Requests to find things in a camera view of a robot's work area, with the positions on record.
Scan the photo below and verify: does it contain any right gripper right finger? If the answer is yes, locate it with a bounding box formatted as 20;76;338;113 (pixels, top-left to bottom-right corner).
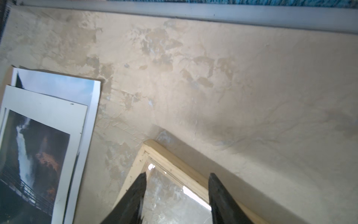
208;173;253;224

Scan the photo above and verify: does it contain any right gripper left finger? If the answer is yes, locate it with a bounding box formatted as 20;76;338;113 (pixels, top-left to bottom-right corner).
101;172;147;224

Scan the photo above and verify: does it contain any clear acrylic sheet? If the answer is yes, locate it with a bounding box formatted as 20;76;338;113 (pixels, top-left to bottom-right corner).
142;163;212;224

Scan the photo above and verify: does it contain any waterfall photo with white border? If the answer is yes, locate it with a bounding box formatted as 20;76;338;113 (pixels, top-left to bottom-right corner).
1;86;87;224

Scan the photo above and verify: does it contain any brown cardboard backing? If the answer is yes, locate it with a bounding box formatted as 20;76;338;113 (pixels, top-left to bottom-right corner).
1;65;17;104

